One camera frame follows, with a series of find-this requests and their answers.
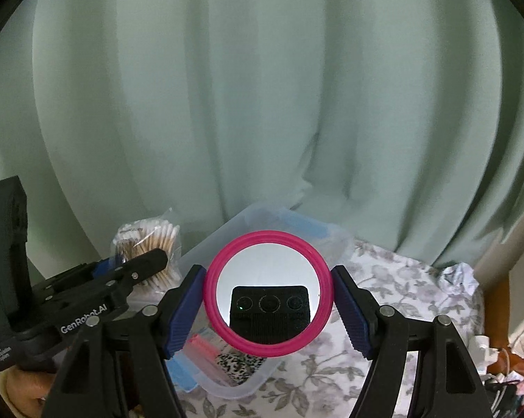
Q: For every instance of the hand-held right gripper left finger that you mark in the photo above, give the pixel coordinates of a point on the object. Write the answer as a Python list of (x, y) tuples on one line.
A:
[(183, 313)]

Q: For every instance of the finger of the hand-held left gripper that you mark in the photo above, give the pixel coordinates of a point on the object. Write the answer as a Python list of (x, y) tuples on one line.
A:
[(146, 263), (102, 266)]

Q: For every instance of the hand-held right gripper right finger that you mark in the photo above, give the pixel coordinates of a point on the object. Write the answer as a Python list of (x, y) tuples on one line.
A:
[(353, 313)]

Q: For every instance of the pack of cotton swabs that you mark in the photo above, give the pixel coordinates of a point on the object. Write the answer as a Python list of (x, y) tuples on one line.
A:
[(157, 237)]

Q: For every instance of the pink hair roller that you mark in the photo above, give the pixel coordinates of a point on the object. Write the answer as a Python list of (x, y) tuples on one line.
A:
[(211, 350)]

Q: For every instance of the leopard print pouch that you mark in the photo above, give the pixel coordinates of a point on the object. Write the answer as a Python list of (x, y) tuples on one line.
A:
[(240, 365)]

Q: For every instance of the pink round mirror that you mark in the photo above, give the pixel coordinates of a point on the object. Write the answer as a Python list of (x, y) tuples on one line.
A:
[(266, 265)]

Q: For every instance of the clear plastic container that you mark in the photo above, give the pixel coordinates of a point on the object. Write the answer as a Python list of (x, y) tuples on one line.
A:
[(283, 220)]

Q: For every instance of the person's left hand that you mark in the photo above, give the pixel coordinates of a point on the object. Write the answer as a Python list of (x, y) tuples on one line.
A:
[(26, 389)]

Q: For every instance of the floral bed sheet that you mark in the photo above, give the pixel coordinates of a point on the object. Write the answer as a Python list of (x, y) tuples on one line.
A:
[(401, 278)]

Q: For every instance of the crumpled white paper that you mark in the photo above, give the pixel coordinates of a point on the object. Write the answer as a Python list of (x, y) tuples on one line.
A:
[(458, 278)]

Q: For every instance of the white power adapter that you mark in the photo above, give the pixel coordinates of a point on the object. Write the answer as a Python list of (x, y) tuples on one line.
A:
[(482, 348)]

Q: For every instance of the white padded headboard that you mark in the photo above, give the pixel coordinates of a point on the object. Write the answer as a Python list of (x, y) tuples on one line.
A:
[(512, 244)]

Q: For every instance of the light green curtain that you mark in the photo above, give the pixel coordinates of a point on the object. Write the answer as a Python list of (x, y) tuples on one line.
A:
[(244, 96)]

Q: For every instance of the wooden bed frame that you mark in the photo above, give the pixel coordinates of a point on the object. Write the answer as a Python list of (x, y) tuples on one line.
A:
[(499, 305)]

